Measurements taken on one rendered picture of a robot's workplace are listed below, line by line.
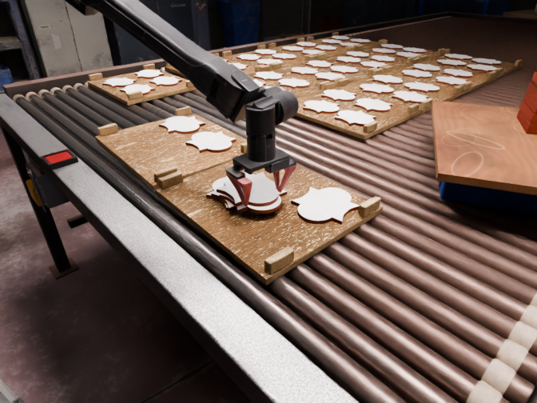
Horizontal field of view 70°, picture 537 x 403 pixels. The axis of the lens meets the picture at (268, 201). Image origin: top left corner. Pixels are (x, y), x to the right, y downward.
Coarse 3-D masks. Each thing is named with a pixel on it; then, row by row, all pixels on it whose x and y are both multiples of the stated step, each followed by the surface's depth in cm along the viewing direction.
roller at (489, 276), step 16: (160, 112) 144; (384, 224) 83; (400, 240) 81; (416, 240) 78; (432, 240) 78; (432, 256) 76; (448, 256) 74; (464, 256) 74; (464, 272) 72; (480, 272) 70; (496, 272) 70; (496, 288) 69; (512, 288) 67; (528, 288) 66; (528, 304) 65
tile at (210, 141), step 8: (192, 136) 117; (200, 136) 117; (208, 136) 117; (216, 136) 117; (224, 136) 117; (192, 144) 113; (200, 144) 112; (208, 144) 112; (216, 144) 112; (224, 144) 112; (200, 152) 109; (216, 152) 109
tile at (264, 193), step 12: (228, 180) 87; (252, 180) 87; (264, 180) 87; (228, 192) 83; (252, 192) 83; (264, 192) 83; (276, 192) 83; (240, 204) 80; (252, 204) 80; (264, 204) 80
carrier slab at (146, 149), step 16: (192, 112) 138; (128, 128) 125; (144, 128) 125; (160, 128) 125; (208, 128) 125; (224, 128) 125; (112, 144) 114; (128, 144) 114; (144, 144) 114; (160, 144) 114; (176, 144) 114; (240, 144) 114; (128, 160) 105; (144, 160) 105; (160, 160) 105; (176, 160) 105; (192, 160) 105; (208, 160) 105; (224, 160) 105; (144, 176) 97
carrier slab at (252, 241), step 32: (160, 192) 91; (192, 192) 91; (288, 192) 91; (352, 192) 91; (192, 224) 82; (224, 224) 80; (256, 224) 80; (288, 224) 80; (320, 224) 80; (352, 224) 80; (256, 256) 71
